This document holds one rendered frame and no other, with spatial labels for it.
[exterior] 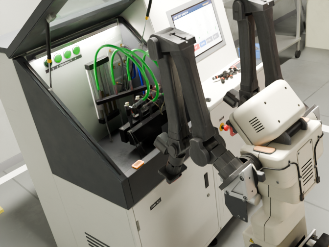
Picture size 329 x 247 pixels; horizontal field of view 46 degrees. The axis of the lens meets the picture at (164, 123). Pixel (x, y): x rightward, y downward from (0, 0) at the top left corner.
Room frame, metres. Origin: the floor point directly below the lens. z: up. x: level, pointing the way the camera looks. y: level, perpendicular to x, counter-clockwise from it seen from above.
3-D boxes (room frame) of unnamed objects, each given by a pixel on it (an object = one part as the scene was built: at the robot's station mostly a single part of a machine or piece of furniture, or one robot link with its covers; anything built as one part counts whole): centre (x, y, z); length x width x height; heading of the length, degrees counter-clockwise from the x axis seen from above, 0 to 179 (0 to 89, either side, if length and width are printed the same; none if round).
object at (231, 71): (2.22, -0.44, 1.01); 0.23 x 0.11 x 0.06; 137
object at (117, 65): (2.14, 0.20, 1.20); 0.13 x 0.03 x 0.31; 137
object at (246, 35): (1.45, -0.37, 1.40); 0.11 x 0.06 x 0.43; 131
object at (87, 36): (1.97, 0.36, 1.43); 0.54 x 0.03 x 0.02; 137
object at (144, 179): (1.63, 0.00, 0.87); 0.62 x 0.04 x 0.16; 137
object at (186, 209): (1.61, -0.01, 0.44); 0.65 x 0.02 x 0.68; 137
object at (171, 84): (1.17, -0.04, 1.40); 0.11 x 0.06 x 0.43; 130
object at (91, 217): (1.81, 0.20, 0.39); 0.70 x 0.58 x 0.79; 137
